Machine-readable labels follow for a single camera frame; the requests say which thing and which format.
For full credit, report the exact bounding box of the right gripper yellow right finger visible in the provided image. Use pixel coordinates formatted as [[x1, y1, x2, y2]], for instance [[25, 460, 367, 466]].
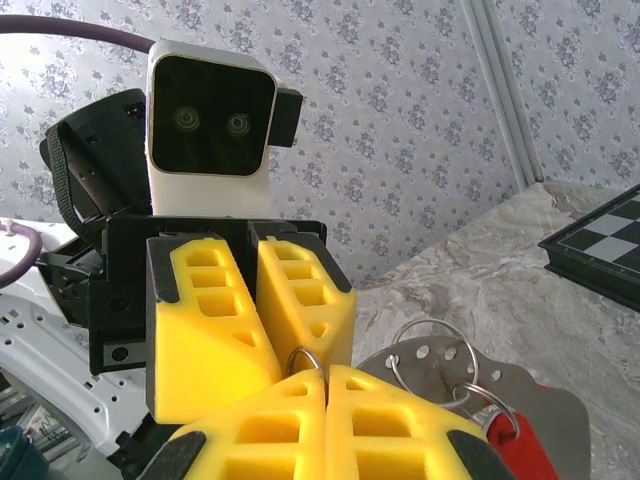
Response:
[[325, 364, 516, 480]]

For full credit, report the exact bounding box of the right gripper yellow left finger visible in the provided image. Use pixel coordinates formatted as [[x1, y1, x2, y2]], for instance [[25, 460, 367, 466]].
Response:
[[144, 369, 329, 480]]

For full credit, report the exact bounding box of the small silver keyring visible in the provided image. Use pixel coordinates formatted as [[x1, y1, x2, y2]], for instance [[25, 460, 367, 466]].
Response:
[[287, 346, 326, 381]]

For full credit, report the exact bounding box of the silver key tag ring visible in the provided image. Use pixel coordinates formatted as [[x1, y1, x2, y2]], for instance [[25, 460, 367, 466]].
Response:
[[451, 381, 522, 442]]

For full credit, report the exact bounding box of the large silver keyring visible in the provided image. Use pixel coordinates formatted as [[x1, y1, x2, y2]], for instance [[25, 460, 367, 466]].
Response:
[[388, 318, 482, 404]]

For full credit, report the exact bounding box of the red plastic key tag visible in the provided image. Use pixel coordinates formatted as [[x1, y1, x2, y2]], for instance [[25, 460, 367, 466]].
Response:
[[482, 411, 560, 480]]

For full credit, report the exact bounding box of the transparent key ring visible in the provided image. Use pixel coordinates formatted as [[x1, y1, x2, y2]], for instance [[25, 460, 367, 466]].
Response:
[[355, 333, 592, 480]]

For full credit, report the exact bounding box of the black grey chessboard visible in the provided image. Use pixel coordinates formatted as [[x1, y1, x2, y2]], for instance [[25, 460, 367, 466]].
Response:
[[537, 183, 640, 310]]

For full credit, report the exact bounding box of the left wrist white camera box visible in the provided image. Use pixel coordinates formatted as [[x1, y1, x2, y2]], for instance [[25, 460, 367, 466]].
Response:
[[144, 39, 306, 220]]

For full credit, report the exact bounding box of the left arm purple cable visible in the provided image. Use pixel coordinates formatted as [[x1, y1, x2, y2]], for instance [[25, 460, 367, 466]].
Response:
[[0, 13, 161, 291]]

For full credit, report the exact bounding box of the left aluminium corner post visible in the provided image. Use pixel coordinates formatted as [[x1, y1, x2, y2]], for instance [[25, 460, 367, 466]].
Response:
[[462, 0, 547, 190]]

